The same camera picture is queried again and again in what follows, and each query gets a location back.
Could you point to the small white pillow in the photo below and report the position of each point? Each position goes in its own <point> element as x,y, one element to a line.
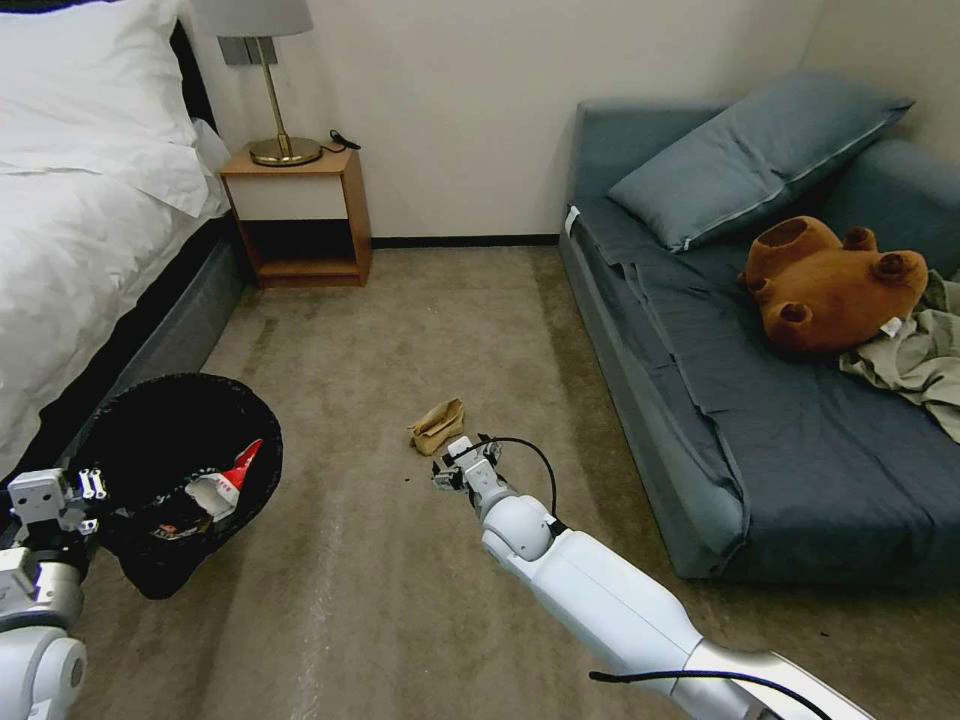
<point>212,146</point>

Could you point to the grey wall switch panel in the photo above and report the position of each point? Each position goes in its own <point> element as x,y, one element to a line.
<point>250,51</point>

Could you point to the black trash bin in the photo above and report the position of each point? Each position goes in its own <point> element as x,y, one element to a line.
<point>165,427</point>

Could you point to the crumpled white paper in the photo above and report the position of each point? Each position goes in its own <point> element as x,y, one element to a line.
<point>204,495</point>

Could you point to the dark printed wrapper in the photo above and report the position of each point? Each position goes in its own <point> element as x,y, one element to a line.
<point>171,529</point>

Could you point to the black baseboard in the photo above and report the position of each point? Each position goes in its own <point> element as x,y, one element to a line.
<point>465,241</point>

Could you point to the wooden nightstand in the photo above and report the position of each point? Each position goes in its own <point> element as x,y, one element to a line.
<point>300,187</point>

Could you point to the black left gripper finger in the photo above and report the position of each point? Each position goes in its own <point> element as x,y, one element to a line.
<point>86,525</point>
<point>91,482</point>

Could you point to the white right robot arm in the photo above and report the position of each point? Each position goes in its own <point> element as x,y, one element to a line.
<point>600,592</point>

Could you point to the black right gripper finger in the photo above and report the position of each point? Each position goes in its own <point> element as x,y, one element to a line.
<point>445,478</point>
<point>491,448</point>

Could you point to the blue-grey sofa bed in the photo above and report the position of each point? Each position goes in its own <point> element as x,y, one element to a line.
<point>750,420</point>

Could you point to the brass table lamp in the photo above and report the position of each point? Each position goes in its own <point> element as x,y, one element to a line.
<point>279,112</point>

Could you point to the black headboard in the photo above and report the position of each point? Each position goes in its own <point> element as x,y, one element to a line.
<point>193,82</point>

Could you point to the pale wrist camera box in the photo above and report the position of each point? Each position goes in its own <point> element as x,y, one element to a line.
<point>37,493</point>
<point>460,446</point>

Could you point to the crumpled brown paper bag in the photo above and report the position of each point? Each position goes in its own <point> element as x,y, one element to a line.
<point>436,424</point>

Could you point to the large white pillow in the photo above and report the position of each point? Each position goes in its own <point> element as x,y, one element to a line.
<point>82,82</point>

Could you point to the brown plush toy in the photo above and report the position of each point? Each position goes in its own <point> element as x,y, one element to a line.
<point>832,289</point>

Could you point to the white bed duvet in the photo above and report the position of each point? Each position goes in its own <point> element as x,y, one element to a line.
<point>75,262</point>

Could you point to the red and white wrapper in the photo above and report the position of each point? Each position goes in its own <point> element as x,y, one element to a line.
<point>241,469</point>

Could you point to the grey bed base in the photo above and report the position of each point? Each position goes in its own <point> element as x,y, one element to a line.
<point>172,322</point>

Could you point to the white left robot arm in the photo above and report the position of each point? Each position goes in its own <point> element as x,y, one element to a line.
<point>34,600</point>

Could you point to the olive green cloth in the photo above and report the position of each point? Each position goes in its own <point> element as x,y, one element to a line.
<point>911,360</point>

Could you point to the blue-grey pillow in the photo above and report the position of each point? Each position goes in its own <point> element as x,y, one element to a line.
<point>757,157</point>

